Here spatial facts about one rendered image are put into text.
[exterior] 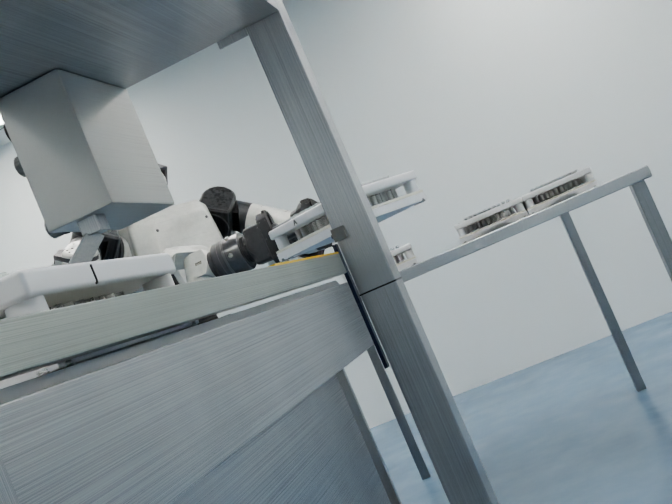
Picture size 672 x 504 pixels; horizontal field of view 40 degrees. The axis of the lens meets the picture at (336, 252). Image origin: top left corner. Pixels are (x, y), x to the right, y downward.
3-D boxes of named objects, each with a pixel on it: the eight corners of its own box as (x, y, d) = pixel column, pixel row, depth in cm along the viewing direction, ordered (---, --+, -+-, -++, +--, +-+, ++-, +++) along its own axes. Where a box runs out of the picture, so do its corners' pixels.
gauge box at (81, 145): (118, 231, 149) (71, 117, 150) (175, 204, 146) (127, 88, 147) (47, 234, 127) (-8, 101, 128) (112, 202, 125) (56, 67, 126)
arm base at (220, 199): (222, 260, 261) (189, 246, 265) (247, 236, 270) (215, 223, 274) (222, 218, 252) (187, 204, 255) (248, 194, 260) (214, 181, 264)
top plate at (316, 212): (418, 177, 202) (414, 169, 202) (344, 201, 184) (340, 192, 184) (344, 215, 219) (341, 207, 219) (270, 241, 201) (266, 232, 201)
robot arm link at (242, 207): (244, 248, 263) (199, 238, 265) (254, 229, 270) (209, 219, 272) (244, 215, 256) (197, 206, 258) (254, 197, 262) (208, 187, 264)
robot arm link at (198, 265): (217, 232, 207) (174, 253, 210) (226, 271, 201) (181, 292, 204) (242, 255, 216) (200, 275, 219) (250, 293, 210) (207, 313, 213)
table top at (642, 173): (343, 304, 424) (340, 297, 424) (569, 207, 416) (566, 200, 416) (301, 326, 275) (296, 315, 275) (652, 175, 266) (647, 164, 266)
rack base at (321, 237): (427, 199, 201) (422, 188, 201) (354, 224, 184) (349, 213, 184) (352, 235, 218) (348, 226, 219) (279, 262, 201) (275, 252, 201)
